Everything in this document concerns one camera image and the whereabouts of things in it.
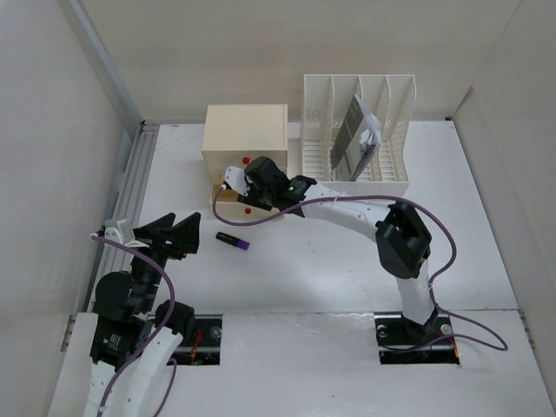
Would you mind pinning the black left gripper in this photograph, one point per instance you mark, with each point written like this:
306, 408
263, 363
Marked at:
183, 234

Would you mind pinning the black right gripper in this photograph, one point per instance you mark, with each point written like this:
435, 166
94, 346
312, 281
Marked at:
250, 199

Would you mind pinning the purple highlighter marker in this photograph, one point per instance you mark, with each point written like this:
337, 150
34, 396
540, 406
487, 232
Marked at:
232, 241

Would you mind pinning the cream drawer cabinet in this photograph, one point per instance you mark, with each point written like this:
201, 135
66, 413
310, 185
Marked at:
235, 135

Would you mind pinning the grey setup guide booklet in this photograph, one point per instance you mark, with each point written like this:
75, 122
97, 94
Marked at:
358, 140

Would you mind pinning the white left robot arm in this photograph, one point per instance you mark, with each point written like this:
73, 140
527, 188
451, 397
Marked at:
140, 323

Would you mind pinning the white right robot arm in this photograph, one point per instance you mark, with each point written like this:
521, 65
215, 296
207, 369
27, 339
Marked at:
402, 238

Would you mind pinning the white file organizer rack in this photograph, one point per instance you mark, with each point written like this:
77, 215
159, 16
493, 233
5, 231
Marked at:
325, 104

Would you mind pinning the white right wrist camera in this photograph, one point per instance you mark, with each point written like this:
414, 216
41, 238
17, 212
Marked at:
235, 179

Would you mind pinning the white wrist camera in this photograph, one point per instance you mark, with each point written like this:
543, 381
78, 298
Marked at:
235, 179
118, 230

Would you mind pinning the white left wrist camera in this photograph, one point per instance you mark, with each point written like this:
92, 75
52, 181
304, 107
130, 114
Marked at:
118, 230

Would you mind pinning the aluminium frame rail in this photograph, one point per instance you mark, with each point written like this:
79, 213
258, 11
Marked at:
138, 141

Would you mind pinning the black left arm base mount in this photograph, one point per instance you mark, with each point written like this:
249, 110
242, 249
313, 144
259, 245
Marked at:
203, 347

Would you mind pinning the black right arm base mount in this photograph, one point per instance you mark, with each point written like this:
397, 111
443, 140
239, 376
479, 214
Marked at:
402, 342

